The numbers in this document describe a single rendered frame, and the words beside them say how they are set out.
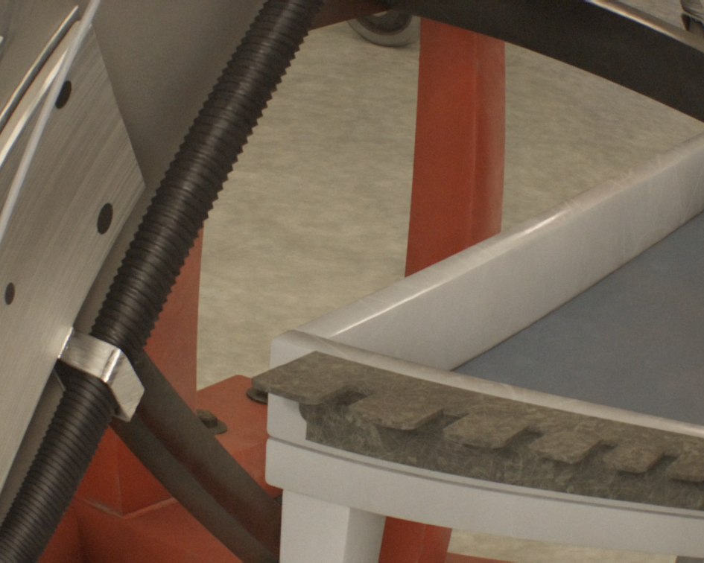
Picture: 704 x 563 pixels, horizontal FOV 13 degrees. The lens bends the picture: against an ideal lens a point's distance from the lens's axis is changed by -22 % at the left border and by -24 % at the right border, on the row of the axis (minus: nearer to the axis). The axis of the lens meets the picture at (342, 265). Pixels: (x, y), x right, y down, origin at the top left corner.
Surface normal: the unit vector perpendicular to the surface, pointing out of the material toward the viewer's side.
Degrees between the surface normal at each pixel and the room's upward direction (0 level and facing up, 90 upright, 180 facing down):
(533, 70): 0
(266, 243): 0
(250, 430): 0
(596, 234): 90
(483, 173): 90
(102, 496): 90
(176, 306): 90
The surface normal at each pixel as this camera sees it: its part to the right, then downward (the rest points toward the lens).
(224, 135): 0.00, 0.46
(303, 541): -0.52, 0.23
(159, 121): 0.85, 0.23
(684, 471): 0.08, -0.94
